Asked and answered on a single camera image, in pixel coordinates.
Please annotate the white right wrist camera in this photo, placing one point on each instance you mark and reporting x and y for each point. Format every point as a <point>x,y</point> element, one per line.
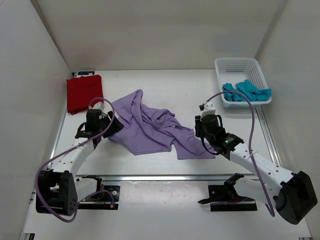
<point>207,108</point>

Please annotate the teal t shirt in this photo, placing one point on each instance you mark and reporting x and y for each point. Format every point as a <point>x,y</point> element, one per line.
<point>246,88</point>

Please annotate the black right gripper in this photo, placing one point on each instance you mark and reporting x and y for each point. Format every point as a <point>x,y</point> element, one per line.
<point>199,124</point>

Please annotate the small dark table label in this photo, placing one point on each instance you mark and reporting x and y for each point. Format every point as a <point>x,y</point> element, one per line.
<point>85,73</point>

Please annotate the lilac t shirt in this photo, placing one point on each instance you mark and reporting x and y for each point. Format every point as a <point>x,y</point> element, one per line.
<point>149,130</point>

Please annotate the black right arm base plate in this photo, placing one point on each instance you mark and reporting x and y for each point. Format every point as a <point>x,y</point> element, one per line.
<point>224,198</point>

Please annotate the white plastic laundry basket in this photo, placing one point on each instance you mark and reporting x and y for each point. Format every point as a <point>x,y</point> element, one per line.
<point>235,70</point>

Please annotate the red t shirt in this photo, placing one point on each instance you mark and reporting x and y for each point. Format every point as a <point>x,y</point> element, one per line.
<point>80,92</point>

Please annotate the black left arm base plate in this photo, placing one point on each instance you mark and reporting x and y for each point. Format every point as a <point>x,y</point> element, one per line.
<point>95,193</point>

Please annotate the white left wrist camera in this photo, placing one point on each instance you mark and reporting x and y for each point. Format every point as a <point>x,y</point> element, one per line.
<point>98,106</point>

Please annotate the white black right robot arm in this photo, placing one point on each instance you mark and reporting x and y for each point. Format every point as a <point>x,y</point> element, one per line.
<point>291,194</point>

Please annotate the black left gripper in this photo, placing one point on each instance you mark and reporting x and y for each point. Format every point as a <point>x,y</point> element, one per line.
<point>115,126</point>

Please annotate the aluminium table frame rail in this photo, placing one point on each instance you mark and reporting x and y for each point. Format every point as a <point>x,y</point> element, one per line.
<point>165,178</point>

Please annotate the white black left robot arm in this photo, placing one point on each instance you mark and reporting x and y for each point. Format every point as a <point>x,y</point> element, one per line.
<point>60,190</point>

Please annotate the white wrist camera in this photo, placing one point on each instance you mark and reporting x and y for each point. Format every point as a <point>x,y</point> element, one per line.
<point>207,108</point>
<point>98,106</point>

